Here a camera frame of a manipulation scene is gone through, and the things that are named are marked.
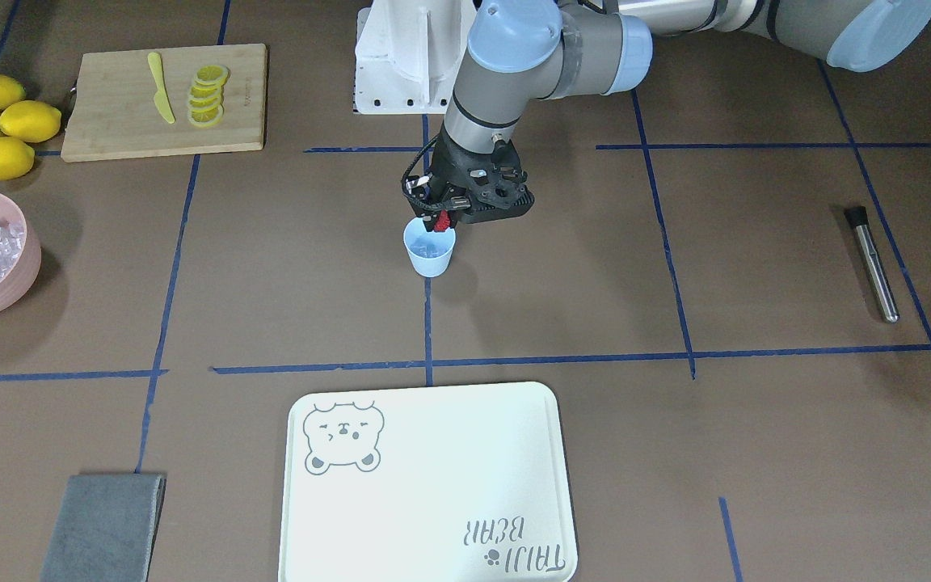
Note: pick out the white bear tray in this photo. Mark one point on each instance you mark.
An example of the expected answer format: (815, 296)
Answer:
(447, 483)

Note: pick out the light blue plastic cup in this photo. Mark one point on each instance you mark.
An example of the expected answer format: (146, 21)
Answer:
(416, 229)

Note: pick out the steel muddler black tip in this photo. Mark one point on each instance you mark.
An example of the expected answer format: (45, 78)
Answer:
(857, 218)

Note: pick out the yellow plastic knife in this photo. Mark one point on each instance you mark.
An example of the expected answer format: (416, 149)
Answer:
(161, 97)

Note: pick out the grey folded cloth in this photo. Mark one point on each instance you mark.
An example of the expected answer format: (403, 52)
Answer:
(106, 528)

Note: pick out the wooden cutting board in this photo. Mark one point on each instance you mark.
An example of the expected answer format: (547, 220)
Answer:
(115, 116)

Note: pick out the lemon slice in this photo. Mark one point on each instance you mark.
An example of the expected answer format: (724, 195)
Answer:
(202, 93)
(211, 75)
(205, 118)
(203, 104)

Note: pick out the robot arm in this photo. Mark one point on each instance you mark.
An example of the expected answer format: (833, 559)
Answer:
(519, 51)

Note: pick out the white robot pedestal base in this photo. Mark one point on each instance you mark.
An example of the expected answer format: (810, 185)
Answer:
(408, 54)

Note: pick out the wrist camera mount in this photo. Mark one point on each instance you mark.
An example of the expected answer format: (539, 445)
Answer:
(497, 194)

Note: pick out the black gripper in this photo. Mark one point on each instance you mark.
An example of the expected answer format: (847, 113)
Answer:
(443, 172)

